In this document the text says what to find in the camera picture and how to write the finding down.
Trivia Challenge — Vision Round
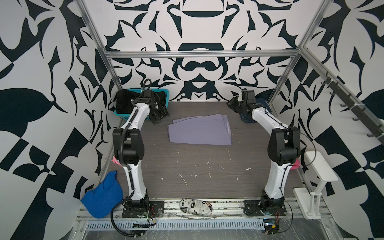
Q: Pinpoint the lilac skirt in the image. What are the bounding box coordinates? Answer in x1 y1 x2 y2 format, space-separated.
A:
168 114 232 146

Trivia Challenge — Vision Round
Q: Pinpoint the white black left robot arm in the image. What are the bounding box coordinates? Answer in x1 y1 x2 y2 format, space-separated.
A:
113 79 169 212

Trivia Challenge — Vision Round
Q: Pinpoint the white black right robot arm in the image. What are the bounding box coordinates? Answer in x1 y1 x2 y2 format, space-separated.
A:
227 89 301 214

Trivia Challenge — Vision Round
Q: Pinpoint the teal plastic basket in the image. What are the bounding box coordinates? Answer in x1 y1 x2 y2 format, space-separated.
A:
115 89 169 120

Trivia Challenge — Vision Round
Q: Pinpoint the black garment in basket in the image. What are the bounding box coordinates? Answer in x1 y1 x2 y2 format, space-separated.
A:
116 89 167 114

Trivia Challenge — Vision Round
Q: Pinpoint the pink alarm clock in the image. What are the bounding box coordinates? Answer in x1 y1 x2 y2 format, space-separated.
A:
112 157 120 165

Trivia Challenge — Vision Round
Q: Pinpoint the plush doll toy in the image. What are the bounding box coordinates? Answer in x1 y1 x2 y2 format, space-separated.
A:
291 159 301 170

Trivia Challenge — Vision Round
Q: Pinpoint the blue cap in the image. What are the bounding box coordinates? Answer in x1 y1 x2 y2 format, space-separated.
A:
81 171 123 219

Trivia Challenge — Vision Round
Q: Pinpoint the newspaper print shoe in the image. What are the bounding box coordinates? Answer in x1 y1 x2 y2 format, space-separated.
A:
179 198 213 216

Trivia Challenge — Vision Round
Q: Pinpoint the white stand rack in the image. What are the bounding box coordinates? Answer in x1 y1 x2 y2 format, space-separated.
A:
293 151 339 220

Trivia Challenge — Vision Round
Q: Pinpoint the green circuit board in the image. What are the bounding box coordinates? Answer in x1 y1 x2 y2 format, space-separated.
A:
263 219 280 235

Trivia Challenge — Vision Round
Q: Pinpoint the aluminium cage frame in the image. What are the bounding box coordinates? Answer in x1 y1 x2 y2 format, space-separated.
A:
77 1 384 106

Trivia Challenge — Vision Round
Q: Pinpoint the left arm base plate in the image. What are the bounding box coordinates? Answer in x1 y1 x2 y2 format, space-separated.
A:
122 201 165 218

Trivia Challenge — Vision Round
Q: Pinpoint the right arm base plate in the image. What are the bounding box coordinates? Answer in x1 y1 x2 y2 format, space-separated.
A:
244 198 287 217

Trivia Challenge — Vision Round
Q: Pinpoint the white cable duct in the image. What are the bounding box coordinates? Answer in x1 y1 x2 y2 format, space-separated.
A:
85 218 266 231

